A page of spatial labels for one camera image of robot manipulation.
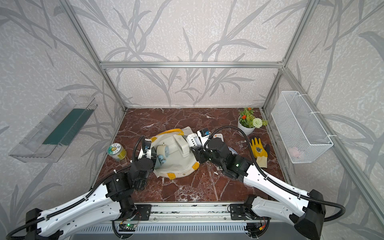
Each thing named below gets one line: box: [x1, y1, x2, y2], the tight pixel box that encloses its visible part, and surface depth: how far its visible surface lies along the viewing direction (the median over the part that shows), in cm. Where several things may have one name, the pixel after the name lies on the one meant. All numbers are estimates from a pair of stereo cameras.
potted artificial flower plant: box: [237, 107, 269, 136], surface depth 96 cm
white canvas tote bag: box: [151, 126, 200, 180], surface depth 90 cm
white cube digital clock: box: [186, 133, 202, 148], surface depth 72 cm
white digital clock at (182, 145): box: [173, 134, 190, 158], surface depth 90 cm
